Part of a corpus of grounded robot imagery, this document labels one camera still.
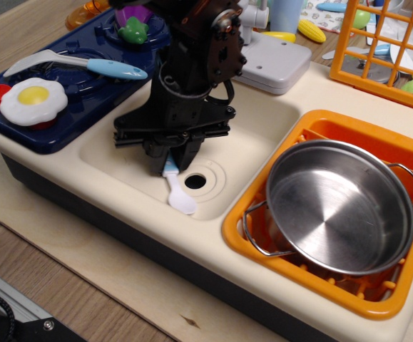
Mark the toy fried egg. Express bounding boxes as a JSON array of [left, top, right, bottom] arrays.
[[0, 78, 68, 127]]

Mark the orange wire rack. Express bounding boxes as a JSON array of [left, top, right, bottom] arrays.
[[330, 1, 413, 108]]

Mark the grey spatula blue handle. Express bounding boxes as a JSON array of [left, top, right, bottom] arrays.
[[3, 49, 148, 81]]

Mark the cream toy kitchen sink unit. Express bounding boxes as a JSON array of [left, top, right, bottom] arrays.
[[0, 63, 413, 341]]

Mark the grey toy faucet base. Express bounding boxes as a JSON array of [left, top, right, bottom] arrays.
[[235, 1, 312, 95]]

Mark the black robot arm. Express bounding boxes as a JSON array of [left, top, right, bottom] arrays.
[[114, 1, 247, 174]]

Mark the stainless steel pan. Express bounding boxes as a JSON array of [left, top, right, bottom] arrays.
[[263, 140, 413, 276]]

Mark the yellow toy banana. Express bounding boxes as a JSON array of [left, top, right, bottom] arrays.
[[262, 31, 296, 43]]

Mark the green toy ball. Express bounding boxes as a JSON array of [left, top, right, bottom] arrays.
[[352, 10, 371, 30]]

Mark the orange transparent toy lid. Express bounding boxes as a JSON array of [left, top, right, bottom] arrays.
[[65, 0, 111, 31]]

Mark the blue handled white spoon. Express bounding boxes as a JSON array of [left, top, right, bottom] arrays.
[[162, 152, 197, 215]]

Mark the round metal lid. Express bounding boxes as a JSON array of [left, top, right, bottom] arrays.
[[341, 55, 402, 85]]

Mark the purple toy eggplant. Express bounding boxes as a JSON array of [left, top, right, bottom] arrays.
[[115, 5, 153, 45]]

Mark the yellow toy corn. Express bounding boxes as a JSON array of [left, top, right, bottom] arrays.
[[297, 19, 327, 43]]

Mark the navy blue toy stove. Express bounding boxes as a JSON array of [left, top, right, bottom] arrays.
[[0, 10, 170, 155]]

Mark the light blue cup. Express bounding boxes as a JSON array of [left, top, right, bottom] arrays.
[[270, 0, 304, 33]]

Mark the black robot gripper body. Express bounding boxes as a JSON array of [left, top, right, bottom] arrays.
[[113, 63, 236, 147]]

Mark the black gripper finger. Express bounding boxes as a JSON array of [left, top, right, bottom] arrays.
[[143, 140, 169, 175], [172, 137, 205, 171]]

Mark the light wooden board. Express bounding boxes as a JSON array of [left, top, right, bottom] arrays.
[[0, 0, 413, 342]]

